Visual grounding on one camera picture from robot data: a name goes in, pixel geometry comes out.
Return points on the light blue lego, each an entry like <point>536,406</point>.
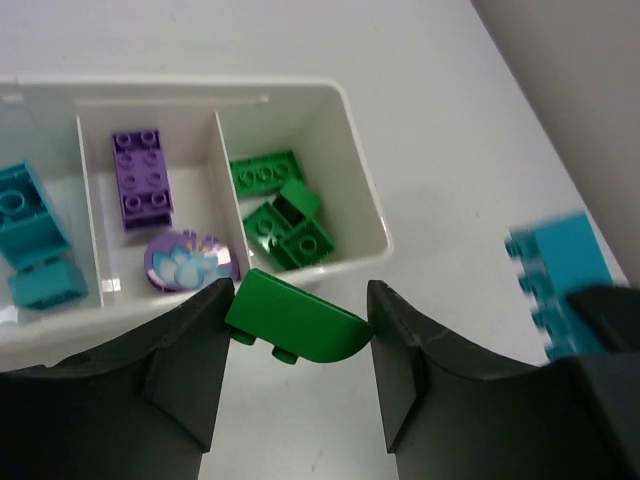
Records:
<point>31,231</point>

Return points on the purple lego brick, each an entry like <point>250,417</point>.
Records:
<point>142,179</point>

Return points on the purple butterfly lego blue wing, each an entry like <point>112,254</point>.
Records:
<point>178,261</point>

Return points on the teal long lego brick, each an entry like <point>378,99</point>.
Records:
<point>558,257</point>

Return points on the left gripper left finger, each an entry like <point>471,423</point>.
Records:
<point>140,406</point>

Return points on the small green lego brick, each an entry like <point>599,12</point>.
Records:
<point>296,323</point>

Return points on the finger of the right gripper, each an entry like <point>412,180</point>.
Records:
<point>611,313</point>

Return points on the green long lego brick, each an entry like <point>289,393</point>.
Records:
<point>286,229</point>

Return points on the white three-compartment container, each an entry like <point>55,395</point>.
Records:
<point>62,126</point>

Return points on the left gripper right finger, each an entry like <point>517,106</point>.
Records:
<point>452,409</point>

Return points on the teal square lego brick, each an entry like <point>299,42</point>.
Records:
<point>47,286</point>

